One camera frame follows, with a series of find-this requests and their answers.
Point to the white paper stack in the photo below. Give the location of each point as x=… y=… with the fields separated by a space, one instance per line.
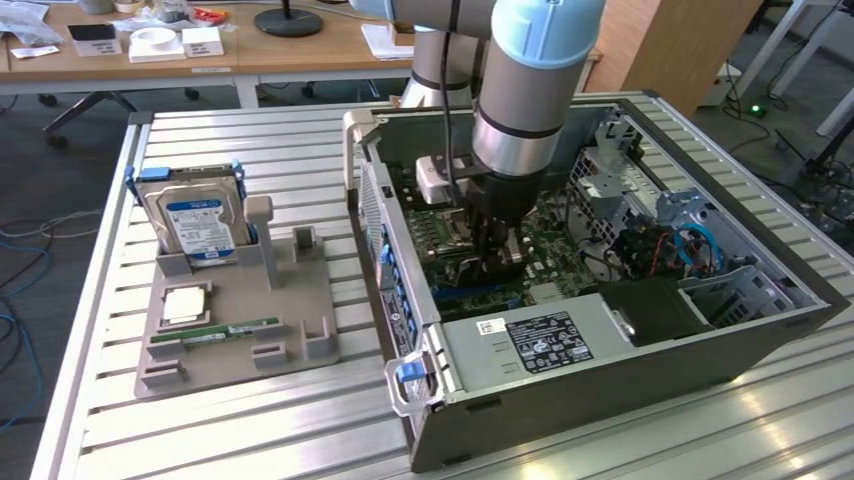
x=387 y=47

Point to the black chair base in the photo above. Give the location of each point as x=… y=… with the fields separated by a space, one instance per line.
x=80 y=110

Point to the red small item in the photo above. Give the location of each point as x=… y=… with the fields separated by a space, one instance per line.
x=210 y=17

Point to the clear plastic bag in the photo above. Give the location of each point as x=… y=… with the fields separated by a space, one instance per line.
x=27 y=25

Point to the green RAM stick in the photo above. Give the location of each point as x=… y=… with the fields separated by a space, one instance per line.
x=254 y=327

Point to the black RAM slot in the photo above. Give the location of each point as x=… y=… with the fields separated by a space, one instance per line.
x=437 y=206

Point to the silver disk bay cage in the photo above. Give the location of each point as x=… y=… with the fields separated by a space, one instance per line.
x=604 y=200

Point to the silver CPU chip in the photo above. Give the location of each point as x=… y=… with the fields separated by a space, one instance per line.
x=186 y=305

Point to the grey cup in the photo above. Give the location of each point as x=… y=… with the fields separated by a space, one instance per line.
x=96 y=6

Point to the small white box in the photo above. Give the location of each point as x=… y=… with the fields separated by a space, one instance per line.
x=201 y=42

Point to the wooden desk white frame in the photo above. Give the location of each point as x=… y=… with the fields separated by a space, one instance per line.
x=301 y=55

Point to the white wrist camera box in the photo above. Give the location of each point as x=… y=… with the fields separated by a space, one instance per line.
x=434 y=182

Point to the green graphics card silver bracket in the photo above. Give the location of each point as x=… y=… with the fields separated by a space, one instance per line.
x=497 y=277

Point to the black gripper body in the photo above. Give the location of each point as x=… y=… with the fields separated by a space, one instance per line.
x=503 y=197

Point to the black box green light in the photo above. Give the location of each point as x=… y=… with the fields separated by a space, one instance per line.
x=756 y=109

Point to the green motherboard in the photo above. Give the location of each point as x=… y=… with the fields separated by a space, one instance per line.
x=554 y=260

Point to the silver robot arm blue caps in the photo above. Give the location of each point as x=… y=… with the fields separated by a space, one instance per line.
x=521 y=100

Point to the black round lamp base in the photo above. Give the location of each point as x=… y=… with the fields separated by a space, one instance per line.
x=287 y=24

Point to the wooden cabinet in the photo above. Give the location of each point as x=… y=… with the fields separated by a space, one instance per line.
x=668 y=50

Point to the grey parts rack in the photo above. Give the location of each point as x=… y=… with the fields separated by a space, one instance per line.
x=247 y=310

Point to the beige tape roll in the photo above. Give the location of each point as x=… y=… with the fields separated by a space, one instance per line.
x=127 y=5

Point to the dark grey open PC case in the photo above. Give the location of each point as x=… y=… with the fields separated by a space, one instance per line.
x=568 y=415

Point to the hard disk blue carrier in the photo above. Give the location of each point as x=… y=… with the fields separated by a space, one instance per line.
x=190 y=220

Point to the silver drive bay bracket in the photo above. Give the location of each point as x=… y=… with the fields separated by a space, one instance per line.
x=748 y=290

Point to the grey power supply unit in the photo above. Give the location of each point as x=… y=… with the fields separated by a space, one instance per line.
x=467 y=365

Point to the silver finned chipset heatsink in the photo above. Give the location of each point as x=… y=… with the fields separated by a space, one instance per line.
x=548 y=296

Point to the white card red print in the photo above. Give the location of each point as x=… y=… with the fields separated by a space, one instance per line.
x=34 y=52

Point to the blue expansion slot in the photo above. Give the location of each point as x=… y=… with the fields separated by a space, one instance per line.
x=454 y=292

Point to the blue case release latch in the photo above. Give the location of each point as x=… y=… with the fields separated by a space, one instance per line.
x=409 y=372

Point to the CPU socket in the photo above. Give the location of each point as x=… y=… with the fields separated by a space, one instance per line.
x=457 y=227

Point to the dark grey crumpled bag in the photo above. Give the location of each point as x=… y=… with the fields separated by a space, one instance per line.
x=175 y=16

